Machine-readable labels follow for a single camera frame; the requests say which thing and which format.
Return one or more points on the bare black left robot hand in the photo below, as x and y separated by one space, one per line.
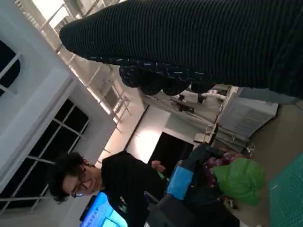
181 182

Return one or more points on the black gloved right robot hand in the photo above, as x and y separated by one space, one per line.
189 40

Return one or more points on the red toy grapes with leaf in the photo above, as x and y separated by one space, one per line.
241 179

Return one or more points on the dark doorway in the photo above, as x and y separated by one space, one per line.
170 149

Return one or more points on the person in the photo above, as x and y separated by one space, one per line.
127 179

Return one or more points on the lit blue computer monitor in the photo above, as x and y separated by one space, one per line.
104 210

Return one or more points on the white mesh cabinet on castors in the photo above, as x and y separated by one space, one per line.
251 116

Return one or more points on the green cutting mat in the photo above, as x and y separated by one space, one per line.
288 196

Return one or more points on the dark window with white frame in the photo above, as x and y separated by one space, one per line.
7 68
47 146

